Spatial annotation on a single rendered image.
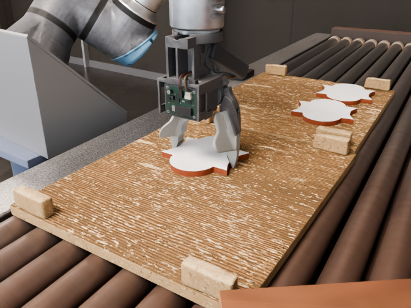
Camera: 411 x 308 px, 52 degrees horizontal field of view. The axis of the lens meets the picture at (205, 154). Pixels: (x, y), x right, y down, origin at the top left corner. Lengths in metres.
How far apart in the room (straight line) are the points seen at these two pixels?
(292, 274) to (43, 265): 0.28
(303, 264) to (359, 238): 0.09
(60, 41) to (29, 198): 0.49
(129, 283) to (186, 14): 0.34
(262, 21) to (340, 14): 0.68
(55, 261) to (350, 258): 0.34
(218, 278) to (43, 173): 0.41
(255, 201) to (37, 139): 0.49
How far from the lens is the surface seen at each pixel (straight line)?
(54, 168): 0.75
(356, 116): 0.93
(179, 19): 0.58
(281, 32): 3.79
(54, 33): 0.99
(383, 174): 0.73
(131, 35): 1.01
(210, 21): 0.58
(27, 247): 0.57
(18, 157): 0.93
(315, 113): 0.88
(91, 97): 0.92
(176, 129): 0.69
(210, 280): 0.42
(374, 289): 0.31
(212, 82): 0.59
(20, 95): 0.90
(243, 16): 3.95
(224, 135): 0.63
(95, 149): 0.80
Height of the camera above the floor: 1.24
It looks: 25 degrees down
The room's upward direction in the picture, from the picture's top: straight up
